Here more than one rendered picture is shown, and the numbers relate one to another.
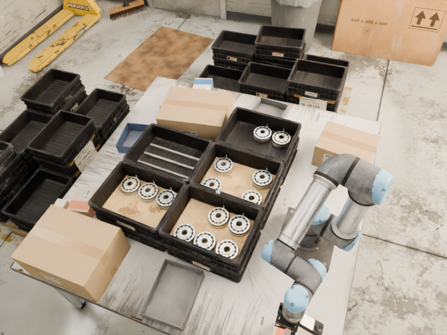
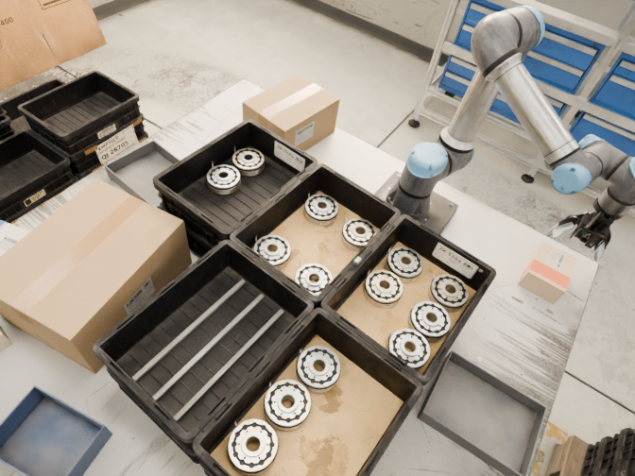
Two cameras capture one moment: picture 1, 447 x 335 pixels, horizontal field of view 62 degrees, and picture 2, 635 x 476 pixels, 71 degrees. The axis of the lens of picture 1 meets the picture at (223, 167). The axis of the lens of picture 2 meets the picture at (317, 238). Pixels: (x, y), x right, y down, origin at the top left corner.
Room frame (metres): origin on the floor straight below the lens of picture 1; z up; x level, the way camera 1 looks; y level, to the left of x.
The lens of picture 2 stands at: (1.12, 0.71, 1.85)
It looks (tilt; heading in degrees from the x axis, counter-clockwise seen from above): 51 degrees down; 271
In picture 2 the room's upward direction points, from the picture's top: 10 degrees clockwise
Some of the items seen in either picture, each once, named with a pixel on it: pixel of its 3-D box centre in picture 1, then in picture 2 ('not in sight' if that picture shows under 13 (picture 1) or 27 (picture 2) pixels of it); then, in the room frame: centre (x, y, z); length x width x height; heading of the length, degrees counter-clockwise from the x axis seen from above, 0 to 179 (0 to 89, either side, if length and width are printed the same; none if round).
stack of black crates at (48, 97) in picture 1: (61, 107); not in sight; (2.45, 1.30, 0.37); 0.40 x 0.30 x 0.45; 155
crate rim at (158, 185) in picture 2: (259, 133); (239, 173); (1.41, -0.21, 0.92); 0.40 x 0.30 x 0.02; 61
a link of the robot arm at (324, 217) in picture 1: (314, 218); (424, 167); (0.85, -0.39, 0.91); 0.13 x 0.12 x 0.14; 49
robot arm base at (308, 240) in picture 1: (309, 228); (411, 194); (0.86, -0.38, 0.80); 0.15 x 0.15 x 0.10
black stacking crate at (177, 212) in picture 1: (211, 226); (406, 299); (0.88, 0.08, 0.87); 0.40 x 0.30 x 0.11; 61
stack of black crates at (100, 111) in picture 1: (104, 122); not in sight; (2.27, 0.94, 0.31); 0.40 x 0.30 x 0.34; 154
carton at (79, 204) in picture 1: (85, 202); not in sight; (1.19, 0.77, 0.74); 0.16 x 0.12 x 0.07; 167
